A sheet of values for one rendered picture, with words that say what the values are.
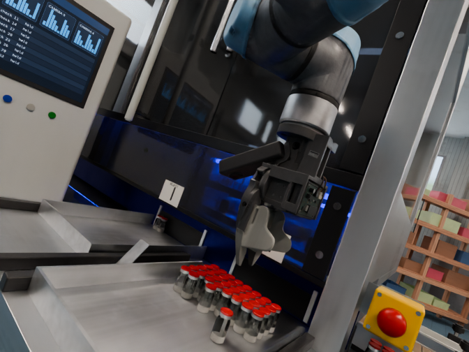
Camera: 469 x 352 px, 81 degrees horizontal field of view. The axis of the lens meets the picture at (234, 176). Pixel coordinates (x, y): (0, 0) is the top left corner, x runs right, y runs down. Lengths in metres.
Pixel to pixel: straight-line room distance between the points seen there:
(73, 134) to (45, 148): 0.10
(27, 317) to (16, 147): 0.76
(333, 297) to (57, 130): 0.98
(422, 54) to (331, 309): 0.50
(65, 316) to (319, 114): 0.39
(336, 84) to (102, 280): 0.47
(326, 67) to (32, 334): 0.47
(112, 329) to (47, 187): 0.80
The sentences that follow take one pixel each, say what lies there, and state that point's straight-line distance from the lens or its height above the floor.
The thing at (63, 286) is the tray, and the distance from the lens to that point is 0.50.
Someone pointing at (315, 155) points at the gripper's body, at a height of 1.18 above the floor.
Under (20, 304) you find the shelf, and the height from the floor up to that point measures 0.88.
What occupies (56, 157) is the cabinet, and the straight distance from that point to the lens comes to 1.14.
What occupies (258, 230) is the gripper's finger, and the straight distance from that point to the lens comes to 0.38.
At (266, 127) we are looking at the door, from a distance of 0.69.
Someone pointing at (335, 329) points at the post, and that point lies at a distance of 0.58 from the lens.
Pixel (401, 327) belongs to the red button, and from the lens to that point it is 0.53.
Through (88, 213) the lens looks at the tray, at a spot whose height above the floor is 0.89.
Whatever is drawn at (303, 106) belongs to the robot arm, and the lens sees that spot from 0.39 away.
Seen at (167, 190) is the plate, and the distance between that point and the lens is 0.83.
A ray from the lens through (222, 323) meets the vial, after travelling 0.46.
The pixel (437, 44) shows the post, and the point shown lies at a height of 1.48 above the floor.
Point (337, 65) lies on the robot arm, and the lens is 0.42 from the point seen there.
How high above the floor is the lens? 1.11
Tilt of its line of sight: 1 degrees up
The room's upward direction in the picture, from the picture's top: 21 degrees clockwise
